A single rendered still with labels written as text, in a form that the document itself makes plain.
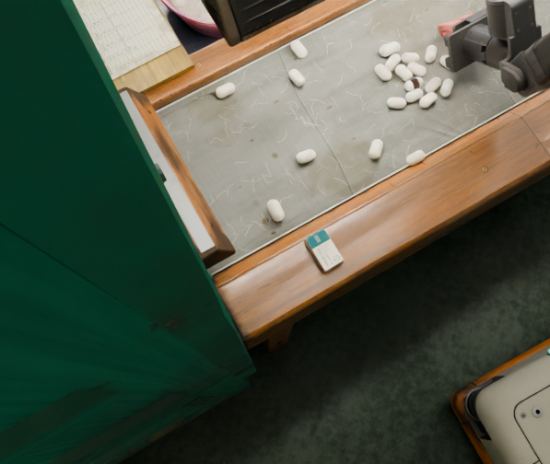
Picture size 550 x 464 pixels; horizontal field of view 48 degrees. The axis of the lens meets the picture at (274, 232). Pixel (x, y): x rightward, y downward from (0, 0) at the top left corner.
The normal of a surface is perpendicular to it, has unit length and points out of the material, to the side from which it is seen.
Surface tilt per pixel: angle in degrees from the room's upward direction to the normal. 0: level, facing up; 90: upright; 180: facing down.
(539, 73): 95
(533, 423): 0
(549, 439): 0
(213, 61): 0
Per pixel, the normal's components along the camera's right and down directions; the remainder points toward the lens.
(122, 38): 0.00, -0.25
